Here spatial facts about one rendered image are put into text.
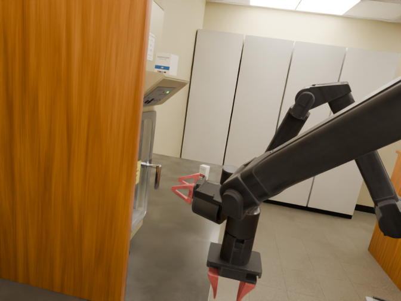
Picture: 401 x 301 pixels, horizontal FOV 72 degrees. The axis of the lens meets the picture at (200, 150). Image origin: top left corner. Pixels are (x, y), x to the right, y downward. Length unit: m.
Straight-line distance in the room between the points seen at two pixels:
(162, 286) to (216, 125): 3.09
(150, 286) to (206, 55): 3.26
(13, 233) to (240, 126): 3.24
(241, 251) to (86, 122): 0.41
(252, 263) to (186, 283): 0.35
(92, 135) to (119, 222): 0.20
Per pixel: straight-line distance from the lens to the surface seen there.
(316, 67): 3.85
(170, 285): 0.86
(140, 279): 0.88
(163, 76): 0.65
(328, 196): 4.16
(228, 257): 0.54
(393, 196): 0.85
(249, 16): 4.30
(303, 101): 0.75
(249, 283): 0.56
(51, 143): 0.69
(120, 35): 0.60
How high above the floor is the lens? 1.50
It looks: 13 degrees down
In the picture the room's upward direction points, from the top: 8 degrees clockwise
